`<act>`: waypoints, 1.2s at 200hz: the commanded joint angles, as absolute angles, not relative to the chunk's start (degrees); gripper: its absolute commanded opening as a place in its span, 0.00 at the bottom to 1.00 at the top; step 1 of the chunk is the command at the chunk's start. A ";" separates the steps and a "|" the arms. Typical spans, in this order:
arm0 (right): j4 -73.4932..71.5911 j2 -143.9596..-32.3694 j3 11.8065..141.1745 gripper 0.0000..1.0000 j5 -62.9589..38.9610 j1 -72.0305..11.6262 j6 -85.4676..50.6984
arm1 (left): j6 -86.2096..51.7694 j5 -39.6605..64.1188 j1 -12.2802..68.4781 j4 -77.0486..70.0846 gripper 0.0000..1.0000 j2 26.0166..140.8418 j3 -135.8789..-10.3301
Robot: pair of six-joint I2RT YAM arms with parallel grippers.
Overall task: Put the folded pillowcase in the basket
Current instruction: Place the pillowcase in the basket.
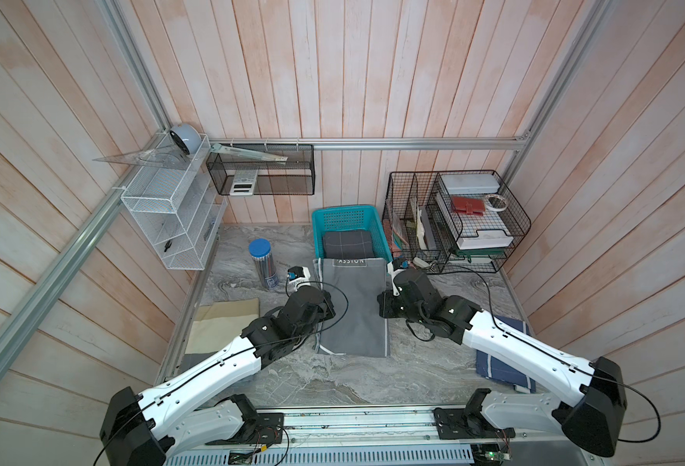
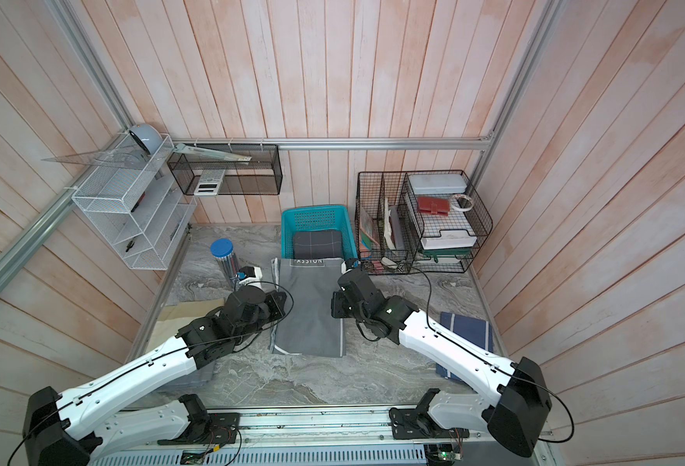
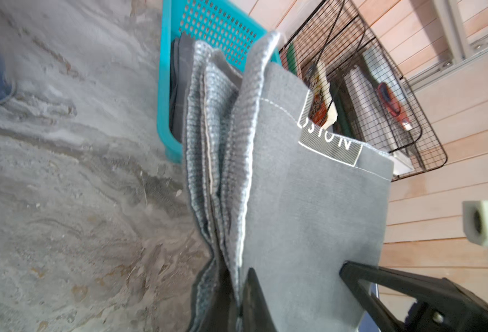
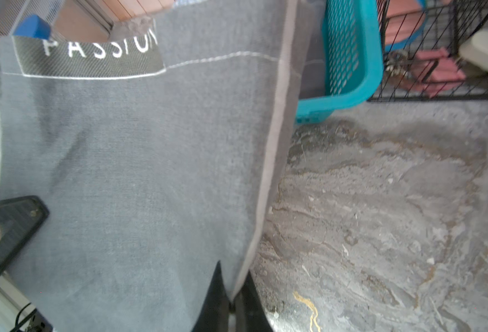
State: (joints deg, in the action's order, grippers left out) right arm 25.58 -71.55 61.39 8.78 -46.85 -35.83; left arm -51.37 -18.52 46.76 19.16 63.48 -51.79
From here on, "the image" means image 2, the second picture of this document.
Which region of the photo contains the black wire wall basket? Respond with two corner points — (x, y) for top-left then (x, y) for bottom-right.
(168, 143), (283, 196)

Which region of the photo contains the white flat box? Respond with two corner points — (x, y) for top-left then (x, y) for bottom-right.
(408, 173), (467, 195)

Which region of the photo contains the black wire desk organizer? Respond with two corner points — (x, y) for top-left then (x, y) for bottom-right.
(354, 170), (493, 275)

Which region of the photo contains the plain grey pillowcase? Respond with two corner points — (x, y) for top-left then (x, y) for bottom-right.
(271, 258), (346, 358)

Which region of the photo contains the teal plastic basket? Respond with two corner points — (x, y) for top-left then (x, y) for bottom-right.
(282, 205), (358, 259)

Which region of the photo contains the clear long ruler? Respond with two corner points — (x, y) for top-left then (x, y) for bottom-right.
(173, 144), (252, 163)

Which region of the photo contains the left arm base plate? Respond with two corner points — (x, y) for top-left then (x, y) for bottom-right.
(157, 413), (241, 448)

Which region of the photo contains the beige and grey pillowcase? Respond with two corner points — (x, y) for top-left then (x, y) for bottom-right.
(144, 299), (224, 353)

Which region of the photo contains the clear triangle ruler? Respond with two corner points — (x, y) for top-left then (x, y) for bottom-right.
(43, 146), (151, 170)

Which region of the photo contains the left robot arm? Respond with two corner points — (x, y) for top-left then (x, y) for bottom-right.
(18, 285), (295, 465)

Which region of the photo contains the white paper tray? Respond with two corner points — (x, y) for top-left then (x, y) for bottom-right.
(406, 195), (478, 250)

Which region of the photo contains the red wallet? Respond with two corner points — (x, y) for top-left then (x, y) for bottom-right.
(417, 196), (450, 217)

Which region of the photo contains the navy blue striped pillowcase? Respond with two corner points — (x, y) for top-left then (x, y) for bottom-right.
(439, 312), (494, 353)

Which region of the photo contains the white calculator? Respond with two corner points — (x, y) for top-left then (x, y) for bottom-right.
(194, 170), (225, 196)

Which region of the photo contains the clear pencil jar blue lid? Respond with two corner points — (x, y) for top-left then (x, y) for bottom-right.
(210, 238), (240, 289)

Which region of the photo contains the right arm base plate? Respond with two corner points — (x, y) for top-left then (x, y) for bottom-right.
(388, 408), (470, 440)

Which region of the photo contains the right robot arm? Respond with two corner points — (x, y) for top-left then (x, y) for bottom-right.
(331, 268), (558, 457)

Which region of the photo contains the white tape roll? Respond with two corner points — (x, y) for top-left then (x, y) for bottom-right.
(450, 193), (475, 213)

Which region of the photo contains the white mesh wall shelf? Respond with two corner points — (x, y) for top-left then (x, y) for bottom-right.
(73, 134), (196, 271)

